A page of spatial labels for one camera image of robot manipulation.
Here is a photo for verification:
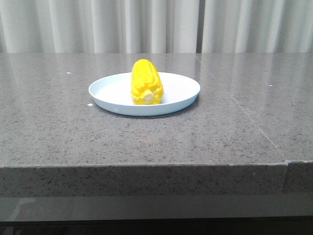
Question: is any yellow toy corn cob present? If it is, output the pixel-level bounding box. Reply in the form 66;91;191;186
131;59;164;105

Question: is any light blue round plate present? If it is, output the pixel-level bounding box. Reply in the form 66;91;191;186
89;72;201;116

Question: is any white pleated curtain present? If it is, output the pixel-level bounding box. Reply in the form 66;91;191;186
0;0;313;53

